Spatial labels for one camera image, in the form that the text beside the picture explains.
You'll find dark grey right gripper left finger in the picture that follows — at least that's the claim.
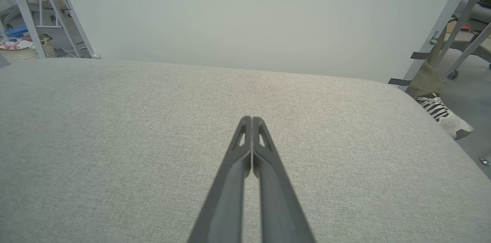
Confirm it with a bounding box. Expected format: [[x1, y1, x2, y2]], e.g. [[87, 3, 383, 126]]
[[188, 116, 252, 243]]

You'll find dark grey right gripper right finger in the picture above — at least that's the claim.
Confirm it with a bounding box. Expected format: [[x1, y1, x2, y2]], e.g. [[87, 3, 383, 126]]
[[252, 117, 316, 243]]

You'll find grey fabric sofa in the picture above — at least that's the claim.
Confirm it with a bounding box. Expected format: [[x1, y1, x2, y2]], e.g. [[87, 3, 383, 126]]
[[0, 58, 491, 243]]

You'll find white sneaker with black stripes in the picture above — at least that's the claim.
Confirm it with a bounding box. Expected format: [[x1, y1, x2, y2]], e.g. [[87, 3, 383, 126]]
[[416, 93, 475, 141]]

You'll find khaki trouser leg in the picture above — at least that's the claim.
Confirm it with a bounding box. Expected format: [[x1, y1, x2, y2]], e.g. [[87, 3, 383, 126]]
[[405, 25, 448, 100]]

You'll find white backdrop panel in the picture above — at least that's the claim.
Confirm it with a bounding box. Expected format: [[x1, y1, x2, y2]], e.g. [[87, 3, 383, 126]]
[[54, 0, 470, 84]]

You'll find cream woven laundry basket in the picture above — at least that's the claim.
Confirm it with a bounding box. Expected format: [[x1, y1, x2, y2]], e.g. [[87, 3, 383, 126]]
[[0, 34, 56, 63]]

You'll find grey wheeled chair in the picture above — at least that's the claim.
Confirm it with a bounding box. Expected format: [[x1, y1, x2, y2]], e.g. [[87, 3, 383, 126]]
[[435, 0, 491, 80]]

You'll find pink and white clothes pile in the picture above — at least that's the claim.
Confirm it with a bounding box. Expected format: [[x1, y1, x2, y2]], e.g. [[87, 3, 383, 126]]
[[2, 37, 36, 51]]

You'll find blue plastic box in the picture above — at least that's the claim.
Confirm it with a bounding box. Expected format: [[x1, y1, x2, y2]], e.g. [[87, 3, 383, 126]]
[[5, 25, 29, 38]]

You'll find grey metal frame post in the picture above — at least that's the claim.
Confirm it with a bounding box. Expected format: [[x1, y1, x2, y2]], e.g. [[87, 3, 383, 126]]
[[398, 0, 481, 91]]

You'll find white metal frame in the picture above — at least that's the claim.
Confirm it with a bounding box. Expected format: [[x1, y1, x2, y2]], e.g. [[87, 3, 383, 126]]
[[3, 0, 96, 59]]

